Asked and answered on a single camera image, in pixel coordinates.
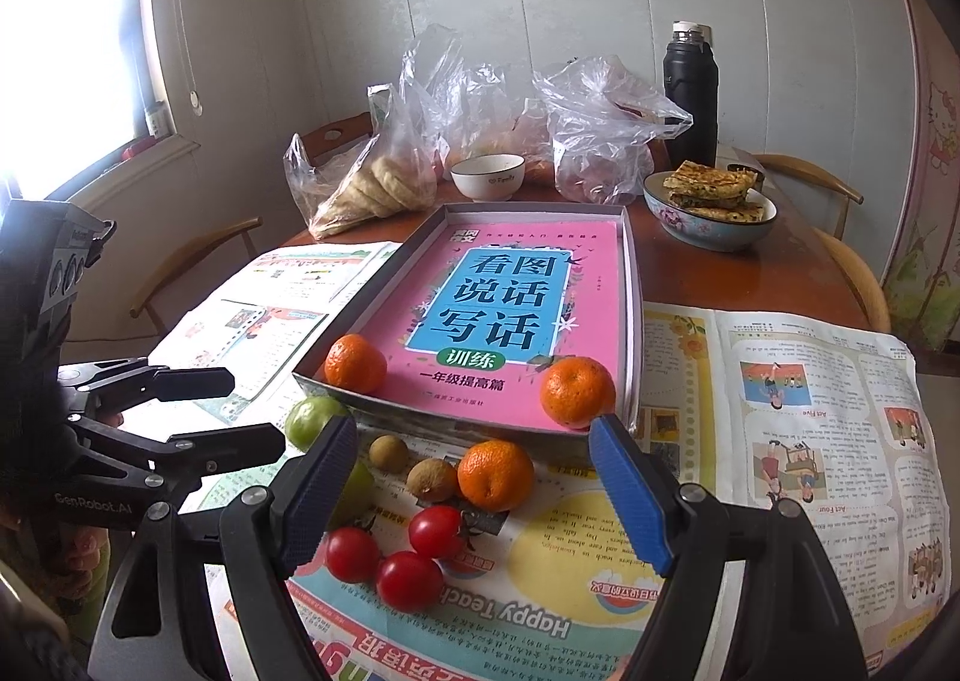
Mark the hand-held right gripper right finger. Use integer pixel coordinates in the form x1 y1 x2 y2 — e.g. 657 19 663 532
589 415 871 681

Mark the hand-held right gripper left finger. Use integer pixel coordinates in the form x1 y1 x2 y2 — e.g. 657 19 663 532
90 415 361 681

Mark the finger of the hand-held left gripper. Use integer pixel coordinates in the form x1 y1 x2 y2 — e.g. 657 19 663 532
73 423 288 496
58 361 236 421

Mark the green lime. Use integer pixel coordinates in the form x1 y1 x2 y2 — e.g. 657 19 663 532
283 396 352 453
334 460 376 524

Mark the red cherry tomato with stem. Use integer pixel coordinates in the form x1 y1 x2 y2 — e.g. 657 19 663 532
409 505 475 560

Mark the person's left forearm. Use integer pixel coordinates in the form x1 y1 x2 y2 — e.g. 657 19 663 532
0 546 113 681

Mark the brown longan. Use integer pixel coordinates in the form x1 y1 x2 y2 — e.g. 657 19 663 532
405 458 458 503
367 435 411 473

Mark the colourful newspaper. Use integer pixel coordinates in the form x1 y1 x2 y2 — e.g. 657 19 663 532
199 418 680 681
146 241 404 427
637 302 953 659

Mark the tangerine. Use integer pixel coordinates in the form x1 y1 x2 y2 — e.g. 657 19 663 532
457 439 536 512
540 356 617 429
324 334 389 395

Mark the wooden chair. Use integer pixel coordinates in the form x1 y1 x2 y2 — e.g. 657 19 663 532
731 152 893 333
129 216 263 337
300 113 376 168

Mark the window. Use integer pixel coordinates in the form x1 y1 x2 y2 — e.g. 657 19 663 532
0 0 200 202

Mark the clear plastic bag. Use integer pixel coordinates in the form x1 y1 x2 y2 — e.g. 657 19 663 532
397 25 556 183
532 55 695 206
283 85 440 239

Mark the twisted fried bread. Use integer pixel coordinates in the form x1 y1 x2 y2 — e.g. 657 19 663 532
309 154 437 238

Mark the blue floral bowl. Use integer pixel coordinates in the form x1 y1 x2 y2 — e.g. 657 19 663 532
643 169 779 253

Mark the stack of fried pancakes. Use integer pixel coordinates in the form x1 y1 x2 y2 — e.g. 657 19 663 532
662 160 766 224

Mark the white bowl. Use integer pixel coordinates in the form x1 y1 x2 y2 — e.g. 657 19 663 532
448 154 526 203

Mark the black thermos bottle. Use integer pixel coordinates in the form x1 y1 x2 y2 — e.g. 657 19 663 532
662 19 721 166

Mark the cartoon wall sticker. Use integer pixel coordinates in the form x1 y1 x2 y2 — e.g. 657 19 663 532
881 0 960 352

